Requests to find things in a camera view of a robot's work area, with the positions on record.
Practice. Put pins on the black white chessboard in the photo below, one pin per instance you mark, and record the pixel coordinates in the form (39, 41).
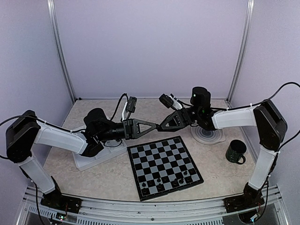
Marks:
(163, 158)

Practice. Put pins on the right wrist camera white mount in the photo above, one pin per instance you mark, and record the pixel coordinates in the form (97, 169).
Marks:
(170, 102)

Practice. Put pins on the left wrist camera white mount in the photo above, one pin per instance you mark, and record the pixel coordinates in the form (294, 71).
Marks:
(129, 108)

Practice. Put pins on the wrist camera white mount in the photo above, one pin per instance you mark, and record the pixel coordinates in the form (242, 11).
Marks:
(129, 108)
(170, 102)

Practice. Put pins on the aluminium corner post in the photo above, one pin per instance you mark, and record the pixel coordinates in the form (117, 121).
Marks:
(59, 49)
(242, 50)

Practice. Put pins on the aluminium front frame rail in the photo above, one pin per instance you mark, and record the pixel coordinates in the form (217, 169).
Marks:
(209, 211)

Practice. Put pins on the black rook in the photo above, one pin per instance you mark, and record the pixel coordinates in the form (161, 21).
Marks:
(144, 191)

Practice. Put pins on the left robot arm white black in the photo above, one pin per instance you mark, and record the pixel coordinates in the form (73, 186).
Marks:
(100, 140)

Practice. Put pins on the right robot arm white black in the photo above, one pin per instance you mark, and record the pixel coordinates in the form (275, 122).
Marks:
(270, 124)

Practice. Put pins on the white plastic tray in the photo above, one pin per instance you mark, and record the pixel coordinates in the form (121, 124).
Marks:
(111, 149)

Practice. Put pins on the black king piece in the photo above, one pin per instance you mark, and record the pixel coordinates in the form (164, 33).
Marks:
(175, 183)

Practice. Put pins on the right aluminium corner post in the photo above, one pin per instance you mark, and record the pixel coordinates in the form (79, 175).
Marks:
(242, 50)

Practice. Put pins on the grey spiral collapsible bowl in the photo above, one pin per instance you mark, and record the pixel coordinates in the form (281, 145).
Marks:
(207, 137)

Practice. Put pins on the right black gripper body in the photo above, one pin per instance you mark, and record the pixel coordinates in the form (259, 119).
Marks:
(188, 119)

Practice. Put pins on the dark green mug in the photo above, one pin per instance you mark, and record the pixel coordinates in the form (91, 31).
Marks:
(235, 152)

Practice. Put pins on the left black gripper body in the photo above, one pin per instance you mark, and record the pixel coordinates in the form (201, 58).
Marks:
(128, 128)

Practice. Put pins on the left aluminium corner post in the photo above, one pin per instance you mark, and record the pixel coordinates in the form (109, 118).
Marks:
(59, 49)

